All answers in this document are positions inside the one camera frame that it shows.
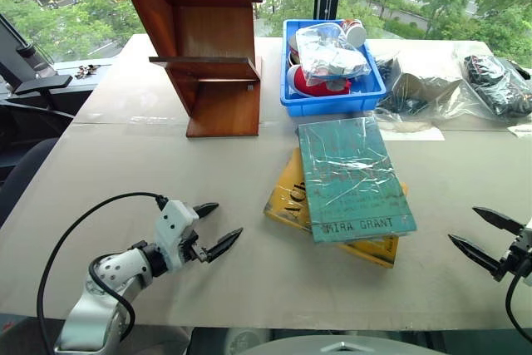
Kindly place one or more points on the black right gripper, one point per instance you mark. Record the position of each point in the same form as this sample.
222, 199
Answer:
517, 257

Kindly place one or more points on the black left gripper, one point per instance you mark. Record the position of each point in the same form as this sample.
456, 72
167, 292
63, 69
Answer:
192, 247

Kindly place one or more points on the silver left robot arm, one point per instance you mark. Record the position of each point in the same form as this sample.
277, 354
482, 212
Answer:
97, 309

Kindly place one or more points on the yellow book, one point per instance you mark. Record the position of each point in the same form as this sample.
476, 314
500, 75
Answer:
289, 197

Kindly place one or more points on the teal plastic-wrapped book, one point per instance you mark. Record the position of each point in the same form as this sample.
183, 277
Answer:
353, 176

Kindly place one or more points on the brown wooden bookshelf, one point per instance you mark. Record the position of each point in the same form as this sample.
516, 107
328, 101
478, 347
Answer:
208, 39

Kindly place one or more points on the small white paper slip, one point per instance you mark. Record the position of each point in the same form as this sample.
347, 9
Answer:
521, 130

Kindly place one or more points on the white paper sheet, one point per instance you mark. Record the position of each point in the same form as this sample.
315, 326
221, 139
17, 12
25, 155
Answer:
415, 134

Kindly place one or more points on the clear bag with black items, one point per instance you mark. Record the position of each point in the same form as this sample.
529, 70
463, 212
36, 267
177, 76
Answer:
498, 85

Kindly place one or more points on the clear bag with dark parts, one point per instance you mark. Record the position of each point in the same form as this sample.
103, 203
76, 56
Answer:
415, 93

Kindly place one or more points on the blue plastic bin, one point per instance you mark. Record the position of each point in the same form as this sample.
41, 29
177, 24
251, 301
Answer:
332, 103

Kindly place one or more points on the red and white round container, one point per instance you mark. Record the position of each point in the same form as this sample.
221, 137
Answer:
316, 87

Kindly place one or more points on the grey robot torso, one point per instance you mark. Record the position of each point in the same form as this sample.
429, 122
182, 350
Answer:
341, 346

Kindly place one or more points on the black office chair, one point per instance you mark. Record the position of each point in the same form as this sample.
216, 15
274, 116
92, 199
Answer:
25, 172

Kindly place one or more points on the small dark clips pile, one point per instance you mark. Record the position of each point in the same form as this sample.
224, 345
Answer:
86, 71

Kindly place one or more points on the clear bag of small items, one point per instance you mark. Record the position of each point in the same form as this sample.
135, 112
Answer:
332, 55

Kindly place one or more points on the white and red cup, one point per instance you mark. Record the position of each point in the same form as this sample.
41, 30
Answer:
355, 33

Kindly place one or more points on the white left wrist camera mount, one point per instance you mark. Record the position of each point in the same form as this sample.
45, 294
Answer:
174, 222

